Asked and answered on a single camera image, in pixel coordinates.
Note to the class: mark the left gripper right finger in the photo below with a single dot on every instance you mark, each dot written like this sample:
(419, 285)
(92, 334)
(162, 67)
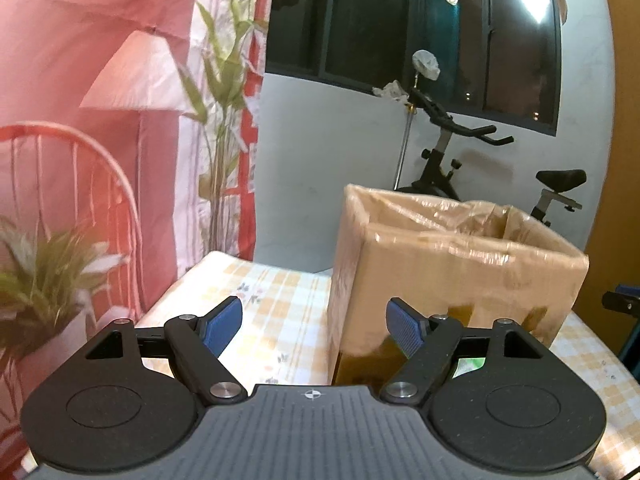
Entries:
(428, 344)

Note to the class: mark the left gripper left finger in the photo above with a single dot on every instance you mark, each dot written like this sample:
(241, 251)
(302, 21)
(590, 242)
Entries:
(196, 344)

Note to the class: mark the checkered floral bedsheet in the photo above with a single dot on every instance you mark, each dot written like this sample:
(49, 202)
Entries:
(283, 341)

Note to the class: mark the brown cardboard box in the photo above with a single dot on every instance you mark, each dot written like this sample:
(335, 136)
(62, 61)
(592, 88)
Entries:
(474, 261)

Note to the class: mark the pink printed backdrop curtain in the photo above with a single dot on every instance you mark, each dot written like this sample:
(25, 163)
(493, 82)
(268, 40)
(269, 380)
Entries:
(128, 141)

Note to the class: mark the dark glass window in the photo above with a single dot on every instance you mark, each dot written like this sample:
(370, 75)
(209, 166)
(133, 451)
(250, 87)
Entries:
(498, 59)

